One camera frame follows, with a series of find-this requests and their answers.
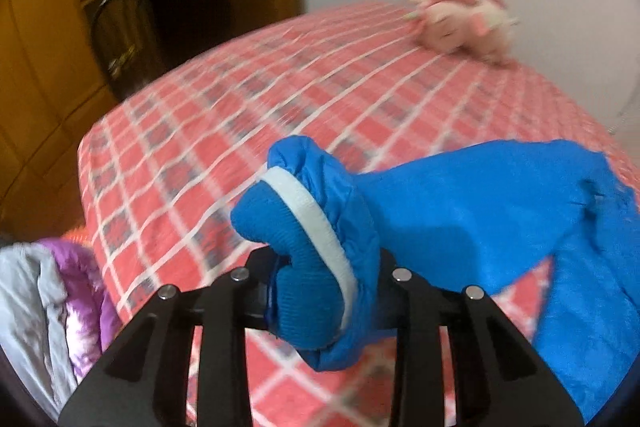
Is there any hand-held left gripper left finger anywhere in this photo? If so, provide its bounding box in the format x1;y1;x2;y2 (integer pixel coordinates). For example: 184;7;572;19
59;249;282;427

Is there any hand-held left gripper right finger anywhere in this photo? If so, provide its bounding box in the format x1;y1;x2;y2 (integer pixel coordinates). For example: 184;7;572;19
375;252;584;427

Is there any blue jacket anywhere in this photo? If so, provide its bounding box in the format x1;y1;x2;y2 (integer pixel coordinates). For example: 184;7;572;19
230;135;640;423

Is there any purple and white padded jacket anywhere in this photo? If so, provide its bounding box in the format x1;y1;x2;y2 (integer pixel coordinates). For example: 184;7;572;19
0;236;122;419

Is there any bed with red checked sheet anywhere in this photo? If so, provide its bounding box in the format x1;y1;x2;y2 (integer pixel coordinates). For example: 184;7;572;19
77;0;640;427

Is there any pink plush toy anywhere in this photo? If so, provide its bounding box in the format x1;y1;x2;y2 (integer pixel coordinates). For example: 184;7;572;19
404;0;521;68

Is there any wooden wardrobe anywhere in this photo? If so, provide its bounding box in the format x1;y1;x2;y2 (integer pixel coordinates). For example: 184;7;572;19
0;0;306;233

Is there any dark bag with handle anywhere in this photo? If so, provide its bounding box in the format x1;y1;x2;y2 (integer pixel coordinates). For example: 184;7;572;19
89;0;167;102

